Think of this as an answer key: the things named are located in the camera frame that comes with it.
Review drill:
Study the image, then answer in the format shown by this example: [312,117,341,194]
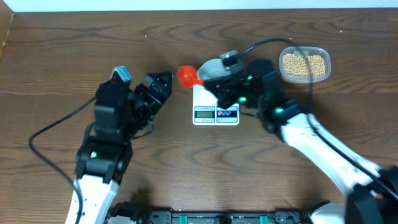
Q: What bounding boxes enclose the grey round bowl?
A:
[197,58,231,80]

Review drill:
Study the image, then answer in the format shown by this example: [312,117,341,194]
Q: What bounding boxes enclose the white digital kitchen scale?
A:
[192,85,240,126]

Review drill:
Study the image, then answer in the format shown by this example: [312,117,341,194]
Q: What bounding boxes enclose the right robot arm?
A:
[198,59,397,224]

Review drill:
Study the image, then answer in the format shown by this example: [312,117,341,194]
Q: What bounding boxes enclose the black right camera cable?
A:
[222,37,398,200]

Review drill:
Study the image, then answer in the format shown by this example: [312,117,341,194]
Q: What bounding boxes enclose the red plastic measuring scoop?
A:
[177,65,205,89]

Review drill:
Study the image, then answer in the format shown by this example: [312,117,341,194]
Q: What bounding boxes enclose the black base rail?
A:
[104,202,312,224]

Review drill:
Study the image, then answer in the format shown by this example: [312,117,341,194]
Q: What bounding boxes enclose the pile of soybeans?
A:
[282,54,326,77]

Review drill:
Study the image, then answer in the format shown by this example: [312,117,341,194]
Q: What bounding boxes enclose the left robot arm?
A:
[66,71,174,223]

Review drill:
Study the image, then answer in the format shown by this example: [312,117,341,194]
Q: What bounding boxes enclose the clear plastic container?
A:
[279,47,331,84]

